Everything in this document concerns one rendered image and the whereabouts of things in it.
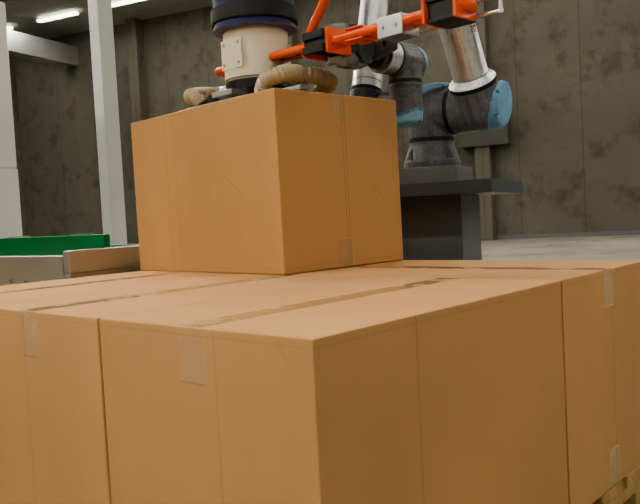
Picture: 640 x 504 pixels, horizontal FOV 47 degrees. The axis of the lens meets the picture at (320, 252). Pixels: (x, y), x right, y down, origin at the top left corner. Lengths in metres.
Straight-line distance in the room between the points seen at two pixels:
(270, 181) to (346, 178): 0.21
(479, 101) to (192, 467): 1.69
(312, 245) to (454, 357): 0.74
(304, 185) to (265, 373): 0.88
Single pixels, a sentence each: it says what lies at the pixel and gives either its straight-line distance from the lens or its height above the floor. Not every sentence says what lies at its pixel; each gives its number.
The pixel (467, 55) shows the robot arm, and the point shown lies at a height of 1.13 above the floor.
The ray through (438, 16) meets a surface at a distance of 1.59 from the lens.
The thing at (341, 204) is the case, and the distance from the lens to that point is 1.71.
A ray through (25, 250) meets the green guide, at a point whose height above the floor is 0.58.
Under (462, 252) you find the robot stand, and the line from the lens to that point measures 2.37.
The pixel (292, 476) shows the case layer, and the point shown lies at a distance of 0.81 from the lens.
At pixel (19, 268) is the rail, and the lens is 2.27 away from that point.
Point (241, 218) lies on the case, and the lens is 1.69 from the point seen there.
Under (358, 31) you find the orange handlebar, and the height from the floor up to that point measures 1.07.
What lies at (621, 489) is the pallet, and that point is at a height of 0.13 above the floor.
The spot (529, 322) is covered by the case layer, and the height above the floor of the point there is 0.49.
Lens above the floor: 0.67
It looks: 3 degrees down
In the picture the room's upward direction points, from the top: 3 degrees counter-clockwise
